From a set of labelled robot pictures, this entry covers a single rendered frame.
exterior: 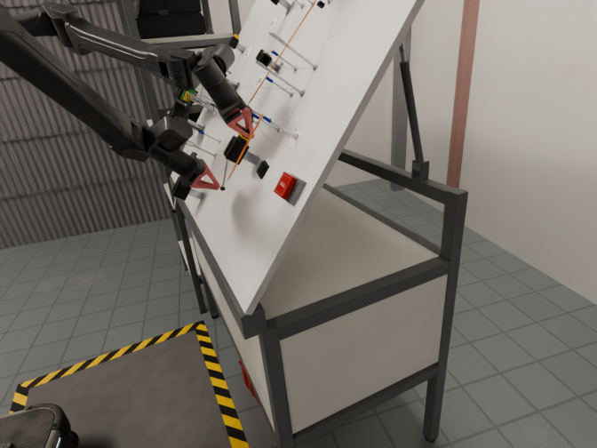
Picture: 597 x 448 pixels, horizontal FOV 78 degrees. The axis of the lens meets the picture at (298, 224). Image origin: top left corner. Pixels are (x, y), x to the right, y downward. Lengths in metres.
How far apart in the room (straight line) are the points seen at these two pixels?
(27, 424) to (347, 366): 1.20
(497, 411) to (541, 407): 0.18
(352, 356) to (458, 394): 0.85
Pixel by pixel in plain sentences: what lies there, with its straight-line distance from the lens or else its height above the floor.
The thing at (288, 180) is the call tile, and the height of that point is 1.13.
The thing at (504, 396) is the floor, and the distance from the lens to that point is 1.88.
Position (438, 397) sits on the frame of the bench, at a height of 0.24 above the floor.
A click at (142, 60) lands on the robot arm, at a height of 1.38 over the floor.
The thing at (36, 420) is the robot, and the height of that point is 0.24.
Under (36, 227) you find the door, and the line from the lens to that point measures 3.96.
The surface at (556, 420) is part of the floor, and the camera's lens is 1.88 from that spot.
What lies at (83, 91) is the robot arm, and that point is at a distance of 0.81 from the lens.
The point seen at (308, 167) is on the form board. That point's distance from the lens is 0.79.
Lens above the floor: 1.37
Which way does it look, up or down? 26 degrees down
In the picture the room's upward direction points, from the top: 5 degrees counter-clockwise
